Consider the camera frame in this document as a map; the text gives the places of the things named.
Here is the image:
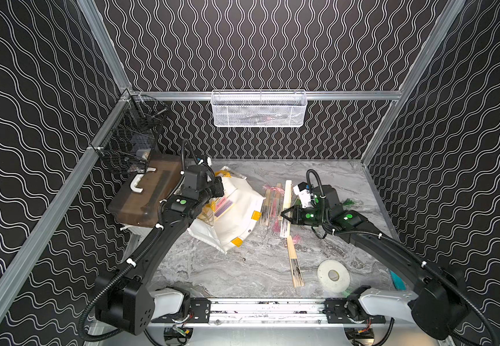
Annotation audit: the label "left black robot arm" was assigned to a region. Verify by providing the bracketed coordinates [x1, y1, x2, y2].
[77, 163, 224, 342]

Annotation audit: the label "white tote bag yellow handles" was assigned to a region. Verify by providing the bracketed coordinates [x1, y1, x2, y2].
[188, 166, 264, 253]

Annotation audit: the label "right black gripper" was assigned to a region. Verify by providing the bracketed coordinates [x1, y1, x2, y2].
[279, 204, 329, 228]

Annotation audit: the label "white wire mesh basket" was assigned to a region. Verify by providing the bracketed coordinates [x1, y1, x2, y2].
[210, 89, 308, 128]

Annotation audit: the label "white storage box brown lid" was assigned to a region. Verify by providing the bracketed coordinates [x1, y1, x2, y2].
[108, 154, 182, 229]

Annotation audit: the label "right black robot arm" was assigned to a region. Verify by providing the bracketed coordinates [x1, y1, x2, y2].
[280, 185, 499, 345]

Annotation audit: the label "black wire basket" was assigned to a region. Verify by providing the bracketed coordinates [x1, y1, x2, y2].
[95, 95, 171, 176]

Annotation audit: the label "pink folding fan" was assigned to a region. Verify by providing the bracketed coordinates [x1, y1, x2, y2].
[270, 183, 284, 233]
[280, 180, 293, 239]
[260, 185, 274, 226]

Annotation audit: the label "white tape roll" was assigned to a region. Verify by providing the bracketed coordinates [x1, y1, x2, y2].
[317, 259, 351, 294]

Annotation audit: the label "pink folding fans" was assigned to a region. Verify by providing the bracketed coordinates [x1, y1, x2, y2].
[209, 197, 235, 219]

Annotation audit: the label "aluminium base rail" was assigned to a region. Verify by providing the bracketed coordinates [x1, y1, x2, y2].
[83, 296, 454, 346]

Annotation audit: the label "beige folding fan long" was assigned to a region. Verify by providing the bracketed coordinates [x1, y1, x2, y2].
[287, 236, 305, 288]

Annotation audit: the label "teal flat stick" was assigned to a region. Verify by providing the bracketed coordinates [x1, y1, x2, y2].
[390, 270, 407, 291]

